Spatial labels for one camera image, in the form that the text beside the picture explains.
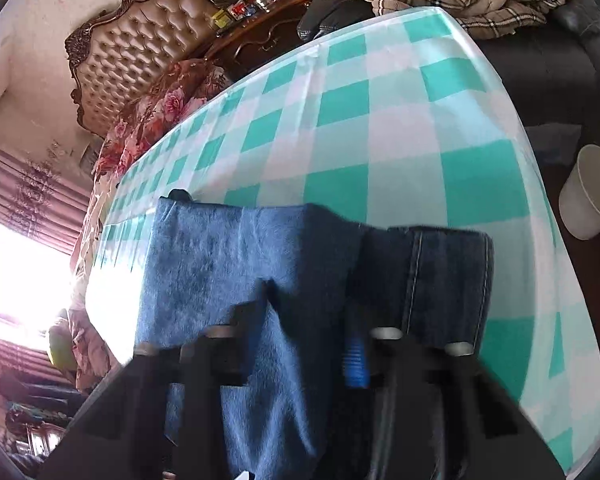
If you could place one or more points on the brown plaid blanket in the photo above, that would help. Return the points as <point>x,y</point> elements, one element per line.
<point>480,0</point>

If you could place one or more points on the teal white checked tablecloth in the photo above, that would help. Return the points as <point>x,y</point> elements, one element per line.
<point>380,135</point>

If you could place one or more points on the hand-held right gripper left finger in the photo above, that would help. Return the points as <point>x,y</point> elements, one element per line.
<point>260,305</point>

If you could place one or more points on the blue denim pants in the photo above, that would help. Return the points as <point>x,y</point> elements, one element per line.
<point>220,260</point>

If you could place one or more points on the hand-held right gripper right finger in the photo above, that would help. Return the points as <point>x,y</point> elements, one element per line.
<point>355,365</point>

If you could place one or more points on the pink striped curtain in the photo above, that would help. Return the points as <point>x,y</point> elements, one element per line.
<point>25,195</point>

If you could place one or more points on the brown tufted carved headboard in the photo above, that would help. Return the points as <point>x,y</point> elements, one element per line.
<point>140,45</point>

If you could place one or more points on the dark wooden nightstand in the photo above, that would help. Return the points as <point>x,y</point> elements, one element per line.
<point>260,35</point>

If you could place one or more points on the yellow green small box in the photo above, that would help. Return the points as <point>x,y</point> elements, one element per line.
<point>221,19</point>

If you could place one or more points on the black leather sofa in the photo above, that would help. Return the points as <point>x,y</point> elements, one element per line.
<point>530,70</point>

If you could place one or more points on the white plastic waste bin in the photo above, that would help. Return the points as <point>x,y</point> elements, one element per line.
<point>587,195</point>

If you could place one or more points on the red floral bedding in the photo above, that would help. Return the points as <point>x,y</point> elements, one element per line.
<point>145,115</point>

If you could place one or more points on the red small box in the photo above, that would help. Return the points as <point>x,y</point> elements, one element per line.
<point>242,8</point>

